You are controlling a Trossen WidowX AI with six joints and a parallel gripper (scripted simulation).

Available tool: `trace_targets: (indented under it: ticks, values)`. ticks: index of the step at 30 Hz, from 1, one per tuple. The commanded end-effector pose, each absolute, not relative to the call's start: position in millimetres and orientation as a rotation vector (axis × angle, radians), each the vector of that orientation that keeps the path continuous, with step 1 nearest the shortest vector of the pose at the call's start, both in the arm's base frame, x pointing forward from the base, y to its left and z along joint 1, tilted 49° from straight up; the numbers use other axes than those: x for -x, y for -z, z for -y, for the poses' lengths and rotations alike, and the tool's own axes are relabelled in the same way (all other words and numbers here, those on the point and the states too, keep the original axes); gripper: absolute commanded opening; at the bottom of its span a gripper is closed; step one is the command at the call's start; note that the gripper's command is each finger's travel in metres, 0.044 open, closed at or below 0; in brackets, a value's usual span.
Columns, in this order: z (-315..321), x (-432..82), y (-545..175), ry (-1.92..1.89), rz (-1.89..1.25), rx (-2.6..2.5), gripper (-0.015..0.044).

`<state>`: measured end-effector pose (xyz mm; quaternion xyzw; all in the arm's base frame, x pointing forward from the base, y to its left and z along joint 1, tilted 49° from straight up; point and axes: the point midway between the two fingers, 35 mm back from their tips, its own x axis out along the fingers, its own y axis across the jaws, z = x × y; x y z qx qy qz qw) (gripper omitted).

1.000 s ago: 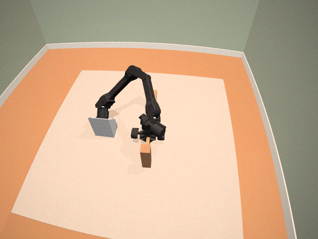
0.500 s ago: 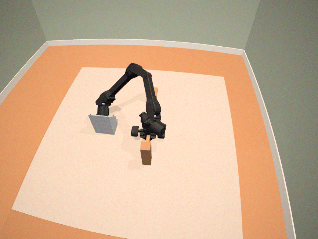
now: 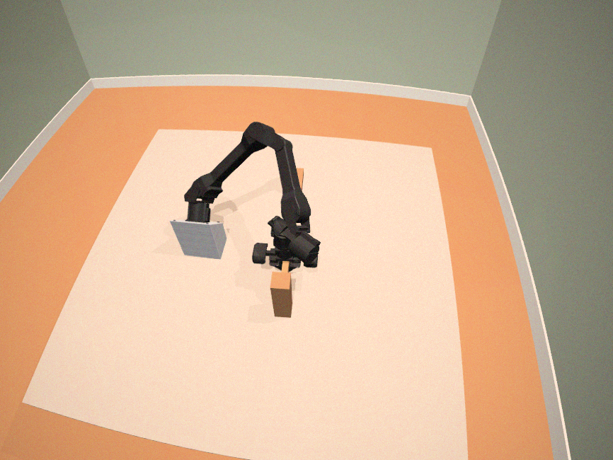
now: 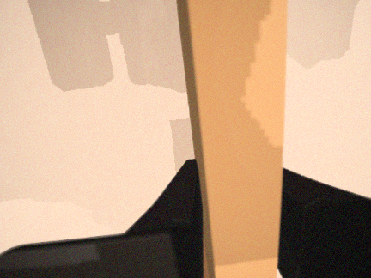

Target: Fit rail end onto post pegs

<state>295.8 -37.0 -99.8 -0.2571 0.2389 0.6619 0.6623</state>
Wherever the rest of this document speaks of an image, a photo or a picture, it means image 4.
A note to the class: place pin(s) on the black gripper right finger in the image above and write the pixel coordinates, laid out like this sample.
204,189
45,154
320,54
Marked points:
324,232

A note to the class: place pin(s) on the long tan wooden rail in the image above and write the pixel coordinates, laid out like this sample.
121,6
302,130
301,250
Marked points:
234,55

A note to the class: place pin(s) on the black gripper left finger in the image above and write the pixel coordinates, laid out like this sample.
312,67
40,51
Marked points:
167,241

